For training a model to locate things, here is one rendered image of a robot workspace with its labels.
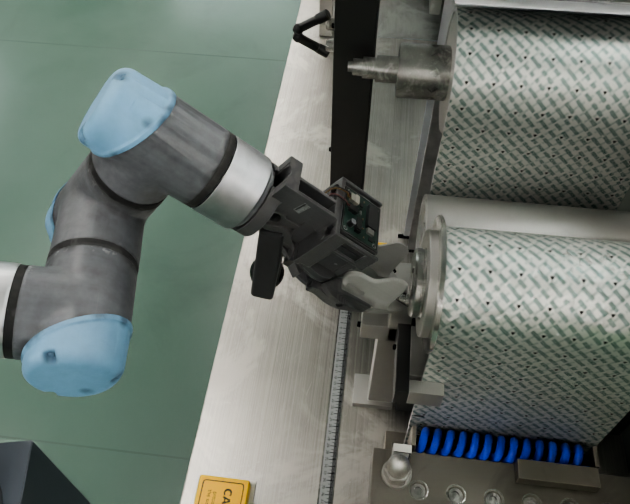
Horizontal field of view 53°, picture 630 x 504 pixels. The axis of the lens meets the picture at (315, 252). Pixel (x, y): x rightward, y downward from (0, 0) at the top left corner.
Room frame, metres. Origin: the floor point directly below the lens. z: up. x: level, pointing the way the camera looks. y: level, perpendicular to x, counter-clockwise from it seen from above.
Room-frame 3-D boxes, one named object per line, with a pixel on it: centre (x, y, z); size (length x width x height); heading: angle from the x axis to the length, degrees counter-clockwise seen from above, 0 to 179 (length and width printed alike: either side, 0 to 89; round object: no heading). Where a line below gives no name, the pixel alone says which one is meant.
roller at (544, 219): (0.49, -0.26, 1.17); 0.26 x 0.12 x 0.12; 83
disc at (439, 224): (0.39, -0.13, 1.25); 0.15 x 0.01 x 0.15; 173
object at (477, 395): (0.31, -0.24, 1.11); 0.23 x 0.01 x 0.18; 83
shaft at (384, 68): (0.65, -0.07, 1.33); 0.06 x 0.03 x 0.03; 83
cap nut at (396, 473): (0.26, -0.10, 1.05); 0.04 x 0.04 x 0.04
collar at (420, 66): (0.64, -0.13, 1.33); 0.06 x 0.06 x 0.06; 83
